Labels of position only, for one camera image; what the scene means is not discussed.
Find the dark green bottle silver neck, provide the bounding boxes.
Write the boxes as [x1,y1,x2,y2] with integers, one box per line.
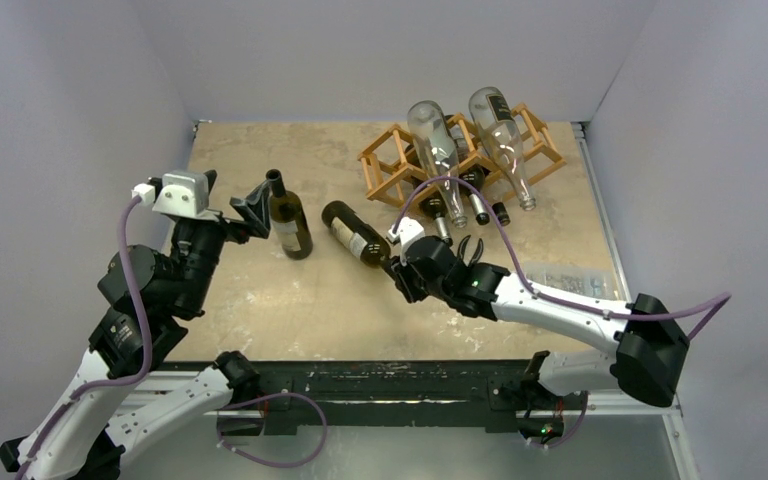
[419,186,453,246]

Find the dark green bottle back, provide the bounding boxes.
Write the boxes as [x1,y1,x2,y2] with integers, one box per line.
[321,200,391,268]

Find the square clear whisky bottle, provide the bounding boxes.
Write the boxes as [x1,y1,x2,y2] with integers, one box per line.
[491,202,510,226]

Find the clear glass bottle tall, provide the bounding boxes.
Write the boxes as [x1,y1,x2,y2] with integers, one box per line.
[468,86,536,211]

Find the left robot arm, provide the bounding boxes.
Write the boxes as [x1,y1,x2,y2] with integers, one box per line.
[0,173,270,479]

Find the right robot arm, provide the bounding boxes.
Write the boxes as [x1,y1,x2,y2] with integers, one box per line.
[385,236,690,407]

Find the dark green bottle left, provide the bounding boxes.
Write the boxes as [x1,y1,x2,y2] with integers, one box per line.
[266,169,313,260]

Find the dark bottle in rack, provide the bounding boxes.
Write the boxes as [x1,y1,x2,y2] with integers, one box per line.
[443,114,491,227]

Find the wooden wine rack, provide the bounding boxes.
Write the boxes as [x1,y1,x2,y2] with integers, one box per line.
[358,103,566,209]

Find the black grey pliers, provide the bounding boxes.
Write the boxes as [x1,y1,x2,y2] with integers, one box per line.
[456,235,486,266]

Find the clear plastic parts box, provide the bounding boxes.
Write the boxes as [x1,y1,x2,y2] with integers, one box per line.
[522,262,616,300]

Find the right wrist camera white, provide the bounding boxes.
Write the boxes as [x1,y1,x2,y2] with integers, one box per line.
[386,216,425,256]

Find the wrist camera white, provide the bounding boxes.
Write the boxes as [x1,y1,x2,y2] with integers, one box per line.
[131,170,222,222]
[386,216,425,256]

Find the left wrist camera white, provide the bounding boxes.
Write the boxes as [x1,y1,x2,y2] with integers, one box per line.
[131,170,222,222]

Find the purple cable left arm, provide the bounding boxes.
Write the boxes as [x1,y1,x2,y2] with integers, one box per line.
[12,197,155,480]

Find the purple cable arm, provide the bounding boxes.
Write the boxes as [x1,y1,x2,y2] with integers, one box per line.
[12,197,155,480]
[393,176,733,342]

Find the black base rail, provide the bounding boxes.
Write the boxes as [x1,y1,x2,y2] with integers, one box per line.
[195,359,587,439]

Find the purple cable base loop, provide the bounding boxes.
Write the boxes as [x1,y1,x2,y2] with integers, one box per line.
[216,391,329,469]

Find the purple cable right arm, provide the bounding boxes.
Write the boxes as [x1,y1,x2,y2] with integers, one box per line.
[393,176,733,342]

